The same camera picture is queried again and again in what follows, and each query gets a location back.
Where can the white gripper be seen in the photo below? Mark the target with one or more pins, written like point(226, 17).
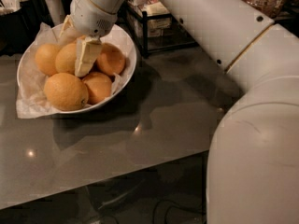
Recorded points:
point(88, 18)

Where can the orange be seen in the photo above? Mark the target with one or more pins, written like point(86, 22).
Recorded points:
point(66, 92)
point(99, 87)
point(65, 59)
point(45, 58)
point(111, 60)

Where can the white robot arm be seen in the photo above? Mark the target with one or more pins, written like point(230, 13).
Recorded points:
point(252, 172)

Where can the white ceramic bowl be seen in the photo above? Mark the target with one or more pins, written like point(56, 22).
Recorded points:
point(123, 41)

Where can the white cup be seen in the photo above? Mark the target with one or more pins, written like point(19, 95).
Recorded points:
point(56, 10)

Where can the black container with packets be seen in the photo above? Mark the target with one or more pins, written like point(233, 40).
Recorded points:
point(19, 24)

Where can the white paper liner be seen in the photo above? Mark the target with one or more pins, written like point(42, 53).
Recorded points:
point(31, 101)

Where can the black wire rack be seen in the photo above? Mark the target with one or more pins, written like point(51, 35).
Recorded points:
point(154, 32)

